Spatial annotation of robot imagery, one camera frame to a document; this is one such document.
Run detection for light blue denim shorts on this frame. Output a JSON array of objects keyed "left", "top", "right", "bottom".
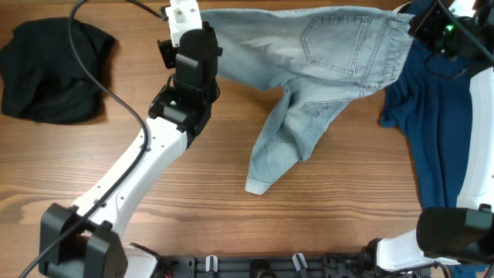
[{"left": 201, "top": 6, "right": 412, "bottom": 195}]

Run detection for right black cable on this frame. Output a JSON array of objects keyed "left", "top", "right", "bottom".
[{"left": 435, "top": 0, "right": 494, "bottom": 65}]

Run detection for black cable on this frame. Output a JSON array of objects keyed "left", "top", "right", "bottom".
[
  {"left": 435, "top": 0, "right": 494, "bottom": 65},
  {"left": 19, "top": 0, "right": 151, "bottom": 278}
]

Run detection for left black cable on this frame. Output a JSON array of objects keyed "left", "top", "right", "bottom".
[{"left": 19, "top": 0, "right": 151, "bottom": 278}]

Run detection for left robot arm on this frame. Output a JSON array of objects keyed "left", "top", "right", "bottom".
[{"left": 35, "top": 22, "right": 222, "bottom": 278}]

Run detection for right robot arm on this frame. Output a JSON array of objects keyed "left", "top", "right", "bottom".
[{"left": 367, "top": 1, "right": 493, "bottom": 275}]

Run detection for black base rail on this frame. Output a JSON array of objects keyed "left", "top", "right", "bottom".
[{"left": 154, "top": 253, "right": 425, "bottom": 278}]

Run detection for dark blue t-shirt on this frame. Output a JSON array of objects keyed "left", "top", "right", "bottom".
[{"left": 380, "top": 0, "right": 487, "bottom": 278}]

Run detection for black crumpled garment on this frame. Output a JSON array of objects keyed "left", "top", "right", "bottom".
[{"left": 1, "top": 18, "right": 116, "bottom": 124}]

